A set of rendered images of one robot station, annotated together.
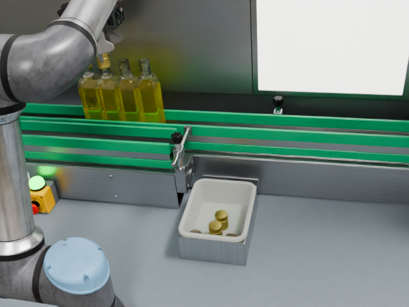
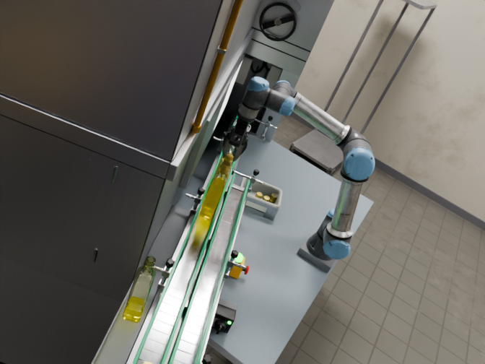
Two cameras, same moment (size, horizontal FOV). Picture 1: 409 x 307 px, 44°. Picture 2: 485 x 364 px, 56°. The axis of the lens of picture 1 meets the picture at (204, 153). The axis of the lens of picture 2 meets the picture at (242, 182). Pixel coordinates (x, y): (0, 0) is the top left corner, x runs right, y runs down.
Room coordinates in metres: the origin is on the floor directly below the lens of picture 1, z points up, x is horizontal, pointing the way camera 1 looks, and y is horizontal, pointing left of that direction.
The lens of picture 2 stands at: (1.76, 1.82, 2.13)
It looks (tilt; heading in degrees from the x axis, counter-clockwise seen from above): 33 degrees down; 251
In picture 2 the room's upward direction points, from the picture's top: 24 degrees clockwise
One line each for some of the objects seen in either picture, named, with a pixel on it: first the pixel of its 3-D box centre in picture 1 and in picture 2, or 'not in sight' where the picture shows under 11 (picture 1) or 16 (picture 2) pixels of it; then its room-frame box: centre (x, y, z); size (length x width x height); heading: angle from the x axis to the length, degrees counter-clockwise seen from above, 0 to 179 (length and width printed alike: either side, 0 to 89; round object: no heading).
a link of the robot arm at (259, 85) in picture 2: not in sight; (256, 93); (1.29, 0.23, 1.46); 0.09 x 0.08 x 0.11; 165
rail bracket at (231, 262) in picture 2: not in sight; (235, 266); (1.24, 0.65, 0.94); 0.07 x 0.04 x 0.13; 164
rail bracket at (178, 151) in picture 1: (181, 148); (247, 178); (1.12, 0.06, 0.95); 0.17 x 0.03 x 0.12; 164
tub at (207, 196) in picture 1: (220, 218); (258, 196); (0.99, -0.02, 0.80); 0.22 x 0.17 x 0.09; 164
